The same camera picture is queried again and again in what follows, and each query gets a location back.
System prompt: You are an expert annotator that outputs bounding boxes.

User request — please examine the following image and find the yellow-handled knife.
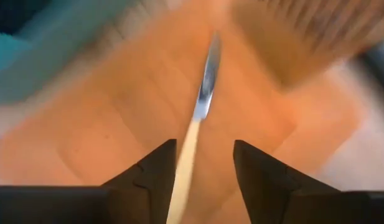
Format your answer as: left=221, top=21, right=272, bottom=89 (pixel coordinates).
left=166, top=30, right=222, bottom=224

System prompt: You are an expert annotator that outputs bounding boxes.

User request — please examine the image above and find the metal box grater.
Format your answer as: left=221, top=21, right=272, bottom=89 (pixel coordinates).
left=230, top=0, right=384, bottom=90

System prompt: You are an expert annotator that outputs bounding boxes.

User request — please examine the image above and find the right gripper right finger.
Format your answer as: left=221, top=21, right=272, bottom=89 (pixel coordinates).
left=233, top=139, right=345, bottom=224

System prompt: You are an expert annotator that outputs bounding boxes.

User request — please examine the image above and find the orange translucent tray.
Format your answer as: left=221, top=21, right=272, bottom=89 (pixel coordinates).
left=0, top=0, right=365, bottom=224

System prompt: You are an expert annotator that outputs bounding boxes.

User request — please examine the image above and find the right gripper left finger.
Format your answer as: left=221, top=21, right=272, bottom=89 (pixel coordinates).
left=101, top=139, right=177, bottom=224

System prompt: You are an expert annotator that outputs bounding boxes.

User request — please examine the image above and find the teal green plastic bin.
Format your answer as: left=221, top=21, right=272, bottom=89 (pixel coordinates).
left=0, top=0, right=130, bottom=105

